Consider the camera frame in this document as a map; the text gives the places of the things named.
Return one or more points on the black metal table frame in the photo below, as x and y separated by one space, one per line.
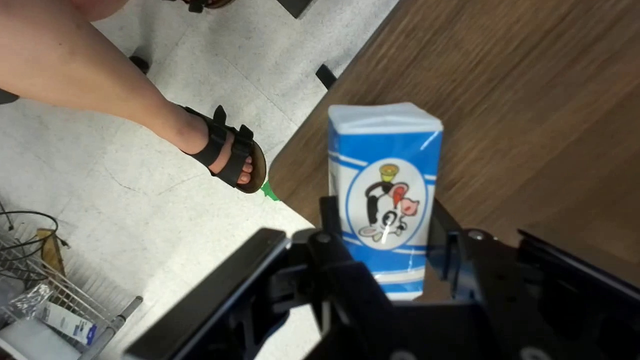
326 75

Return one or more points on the blue and white milk carton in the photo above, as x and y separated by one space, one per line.
386 167

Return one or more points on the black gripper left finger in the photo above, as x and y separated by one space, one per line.
266 301

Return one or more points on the green tape piece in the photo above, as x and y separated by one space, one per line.
268 191

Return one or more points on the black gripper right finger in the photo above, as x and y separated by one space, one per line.
567 306

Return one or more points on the bare human leg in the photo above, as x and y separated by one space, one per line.
67 61

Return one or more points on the white and blue packet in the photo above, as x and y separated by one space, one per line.
71 322

